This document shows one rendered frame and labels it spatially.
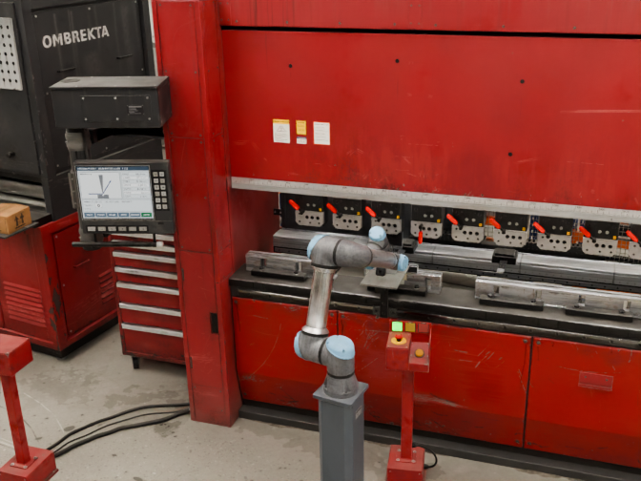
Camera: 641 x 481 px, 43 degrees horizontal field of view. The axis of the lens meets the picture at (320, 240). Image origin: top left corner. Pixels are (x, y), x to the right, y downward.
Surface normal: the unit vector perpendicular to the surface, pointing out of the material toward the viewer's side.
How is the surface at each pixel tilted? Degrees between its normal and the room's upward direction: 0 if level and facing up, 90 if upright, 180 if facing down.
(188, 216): 90
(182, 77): 90
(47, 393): 0
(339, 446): 90
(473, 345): 90
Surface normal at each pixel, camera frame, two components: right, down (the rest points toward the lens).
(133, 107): -0.05, 0.37
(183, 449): -0.02, -0.93
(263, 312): -0.32, 0.36
